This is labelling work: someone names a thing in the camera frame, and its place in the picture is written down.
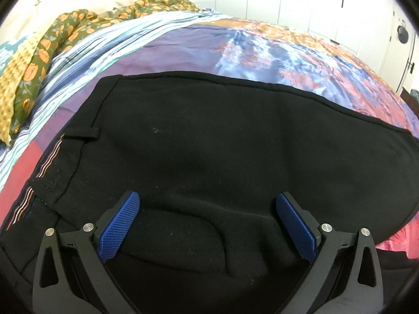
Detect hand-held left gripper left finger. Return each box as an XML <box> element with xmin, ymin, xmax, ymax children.
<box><xmin>32</xmin><ymin>190</ymin><xmax>141</xmax><ymax>314</ymax></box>

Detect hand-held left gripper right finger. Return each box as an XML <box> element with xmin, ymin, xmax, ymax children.
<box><xmin>275</xmin><ymin>191</ymin><xmax>384</xmax><ymax>314</ymax></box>

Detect black pants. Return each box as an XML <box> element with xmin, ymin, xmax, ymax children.
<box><xmin>0</xmin><ymin>75</ymin><xmax>419</xmax><ymax>314</ymax></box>

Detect yellow patterned cloth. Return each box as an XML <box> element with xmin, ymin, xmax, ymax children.
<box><xmin>0</xmin><ymin>31</ymin><xmax>45</xmax><ymax>145</ymax></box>

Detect multicoloured patchwork bedspread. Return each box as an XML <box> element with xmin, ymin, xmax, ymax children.
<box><xmin>0</xmin><ymin>8</ymin><xmax>419</xmax><ymax>256</ymax></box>

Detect green orange floral blanket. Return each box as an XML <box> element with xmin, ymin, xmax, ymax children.
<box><xmin>18</xmin><ymin>0</ymin><xmax>202</xmax><ymax>138</ymax></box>

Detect teal floral pillow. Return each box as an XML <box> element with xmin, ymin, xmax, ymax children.
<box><xmin>0</xmin><ymin>37</ymin><xmax>22</xmax><ymax>74</ymax></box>

